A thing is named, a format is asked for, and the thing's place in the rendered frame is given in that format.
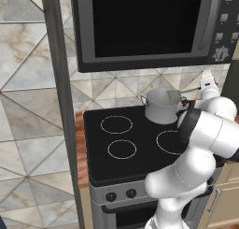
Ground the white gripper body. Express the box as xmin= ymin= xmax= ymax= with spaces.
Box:
xmin=200 ymin=69 xmax=219 ymax=86

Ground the grey metal pot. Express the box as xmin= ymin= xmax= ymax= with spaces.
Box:
xmin=140 ymin=88 xmax=191 ymax=125

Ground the dark green cupboard panel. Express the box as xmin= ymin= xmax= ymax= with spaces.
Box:
xmin=220 ymin=60 xmax=239 ymax=100

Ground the black microwave oven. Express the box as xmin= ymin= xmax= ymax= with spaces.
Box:
xmin=70 ymin=0 xmax=239 ymax=74

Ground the beige drawer front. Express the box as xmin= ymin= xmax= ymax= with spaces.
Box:
xmin=218 ymin=161 xmax=239 ymax=184

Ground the black hob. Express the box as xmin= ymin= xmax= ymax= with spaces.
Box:
xmin=82 ymin=105 xmax=226 ymax=188

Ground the beige cupboard door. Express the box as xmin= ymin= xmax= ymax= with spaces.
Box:
xmin=197 ymin=181 xmax=239 ymax=229

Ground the black oven knob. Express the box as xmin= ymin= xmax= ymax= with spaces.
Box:
xmin=125 ymin=188 xmax=138 ymax=200
xmin=105 ymin=191 xmax=118 ymax=203

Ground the dark grey upright panel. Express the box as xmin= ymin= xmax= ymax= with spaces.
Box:
xmin=39 ymin=0 xmax=86 ymax=229

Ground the grey oven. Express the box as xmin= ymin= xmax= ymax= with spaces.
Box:
xmin=89 ymin=168 xmax=224 ymax=229

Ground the grey spatula with wooden handle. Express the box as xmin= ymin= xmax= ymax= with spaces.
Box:
xmin=166 ymin=86 xmax=203 ymax=104

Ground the grey microwave door handle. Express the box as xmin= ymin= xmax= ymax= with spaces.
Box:
xmin=197 ymin=0 xmax=222 ymax=51

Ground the grey cupboard handle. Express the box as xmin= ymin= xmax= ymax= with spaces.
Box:
xmin=207 ymin=188 xmax=222 ymax=213

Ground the black oven door handle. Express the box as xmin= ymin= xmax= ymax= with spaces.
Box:
xmin=101 ymin=185 xmax=217 ymax=215

